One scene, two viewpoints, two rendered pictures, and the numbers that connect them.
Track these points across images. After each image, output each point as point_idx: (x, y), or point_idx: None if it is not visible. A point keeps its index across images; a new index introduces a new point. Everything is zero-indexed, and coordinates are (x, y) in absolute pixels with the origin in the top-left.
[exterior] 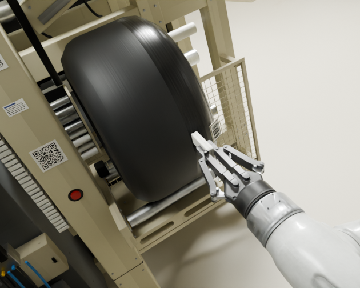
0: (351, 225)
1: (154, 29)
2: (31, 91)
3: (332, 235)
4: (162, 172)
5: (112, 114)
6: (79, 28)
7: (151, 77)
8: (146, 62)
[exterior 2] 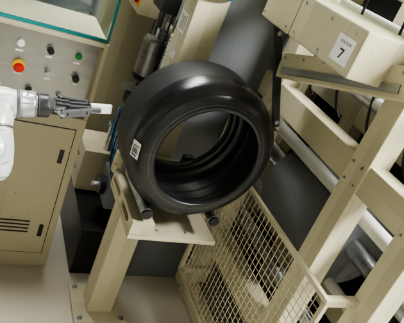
0: (3, 133)
1: (202, 84)
2: (177, 53)
3: None
4: (118, 129)
5: (144, 79)
6: (329, 121)
7: (160, 86)
8: (171, 81)
